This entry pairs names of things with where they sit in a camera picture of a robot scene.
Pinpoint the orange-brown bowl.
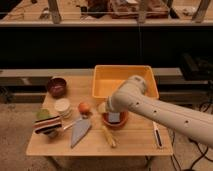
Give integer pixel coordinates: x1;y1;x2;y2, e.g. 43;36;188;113
102;112;129;129

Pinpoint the blue sponge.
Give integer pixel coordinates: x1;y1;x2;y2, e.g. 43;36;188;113
108;113;120;123

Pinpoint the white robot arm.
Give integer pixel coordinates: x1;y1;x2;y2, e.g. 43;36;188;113
98;75;213;149

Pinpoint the purple bowl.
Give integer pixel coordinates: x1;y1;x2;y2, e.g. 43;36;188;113
46;78;67;98

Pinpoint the striped bowl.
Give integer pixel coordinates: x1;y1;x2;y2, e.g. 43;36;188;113
34;116;62;134

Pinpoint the yellow plastic tub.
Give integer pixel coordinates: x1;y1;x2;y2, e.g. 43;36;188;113
92;65;159;104

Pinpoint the orange fruit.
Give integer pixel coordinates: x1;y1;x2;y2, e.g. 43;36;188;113
78;102;91;114

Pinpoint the white cup stack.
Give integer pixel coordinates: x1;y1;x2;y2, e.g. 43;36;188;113
54;98;71;118

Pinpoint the wooden table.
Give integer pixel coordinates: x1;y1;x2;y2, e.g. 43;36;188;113
26;76;173;157

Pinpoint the green cup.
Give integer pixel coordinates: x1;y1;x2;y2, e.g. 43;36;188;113
36;109;50;121

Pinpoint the background wooden shelf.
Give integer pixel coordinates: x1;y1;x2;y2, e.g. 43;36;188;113
0;0;213;26

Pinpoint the black cable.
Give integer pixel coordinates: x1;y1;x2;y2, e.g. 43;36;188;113
169;129;213;171

